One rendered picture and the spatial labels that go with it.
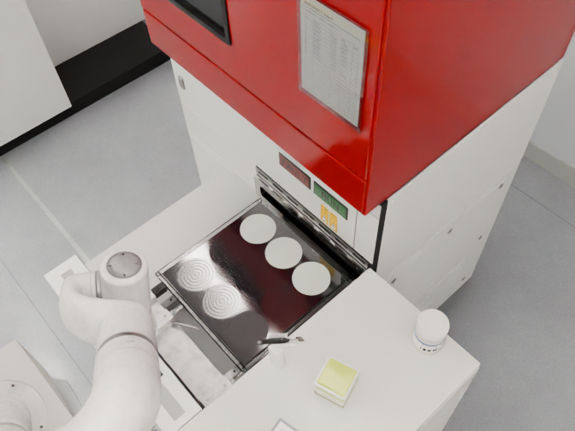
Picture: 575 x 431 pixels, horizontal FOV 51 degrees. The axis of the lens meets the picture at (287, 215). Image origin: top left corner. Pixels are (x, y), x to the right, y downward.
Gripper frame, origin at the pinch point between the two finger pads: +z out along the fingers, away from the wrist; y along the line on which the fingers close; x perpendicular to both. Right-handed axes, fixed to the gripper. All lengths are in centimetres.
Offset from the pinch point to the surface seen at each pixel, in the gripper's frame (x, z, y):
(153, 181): -123, 91, -86
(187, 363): 1.1, 16.1, -13.1
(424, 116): 16, -49, -59
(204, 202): -39, 15, -49
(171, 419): 12.2, 10.6, -0.4
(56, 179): -159, 98, -52
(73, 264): -37.5, 9.7, -5.5
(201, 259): -19.0, 10.1, -32.7
